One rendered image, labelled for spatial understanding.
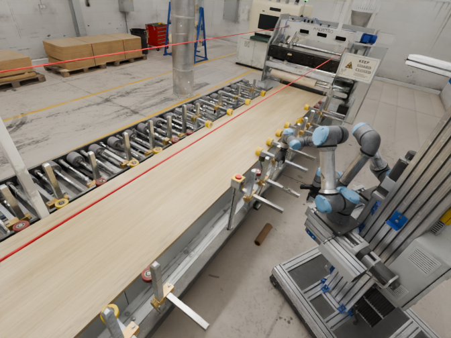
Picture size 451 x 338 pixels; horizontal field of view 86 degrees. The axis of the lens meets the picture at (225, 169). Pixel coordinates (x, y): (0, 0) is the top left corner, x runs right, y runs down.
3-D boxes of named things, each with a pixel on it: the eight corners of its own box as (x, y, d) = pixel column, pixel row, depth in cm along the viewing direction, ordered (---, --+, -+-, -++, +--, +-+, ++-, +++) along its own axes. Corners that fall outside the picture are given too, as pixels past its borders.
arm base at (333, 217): (354, 222, 164) (360, 212, 158) (338, 229, 157) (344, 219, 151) (336, 206, 174) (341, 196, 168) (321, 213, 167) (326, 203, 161)
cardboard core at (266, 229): (272, 224, 278) (261, 243, 258) (271, 229, 283) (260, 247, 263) (266, 221, 282) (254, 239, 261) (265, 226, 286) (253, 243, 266)
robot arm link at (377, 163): (380, 184, 187) (358, 137, 159) (370, 172, 199) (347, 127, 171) (396, 177, 183) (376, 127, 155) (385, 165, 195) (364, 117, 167)
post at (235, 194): (233, 227, 192) (241, 184, 165) (229, 231, 189) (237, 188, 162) (228, 224, 194) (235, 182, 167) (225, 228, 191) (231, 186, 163)
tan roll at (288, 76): (347, 96, 388) (349, 88, 381) (345, 98, 380) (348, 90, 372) (267, 73, 443) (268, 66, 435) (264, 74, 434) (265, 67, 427)
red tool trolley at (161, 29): (170, 48, 919) (168, 24, 870) (157, 51, 863) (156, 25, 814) (159, 46, 932) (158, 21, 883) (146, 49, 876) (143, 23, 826)
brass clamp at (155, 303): (175, 290, 140) (174, 286, 136) (158, 311, 130) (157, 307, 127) (167, 284, 142) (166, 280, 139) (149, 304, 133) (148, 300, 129)
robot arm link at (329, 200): (346, 213, 149) (343, 123, 145) (325, 216, 145) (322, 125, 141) (333, 209, 160) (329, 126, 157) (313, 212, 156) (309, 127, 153)
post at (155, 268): (165, 308, 142) (160, 263, 112) (160, 313, 139) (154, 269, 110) (160, 304, 143) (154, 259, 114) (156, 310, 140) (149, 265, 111)
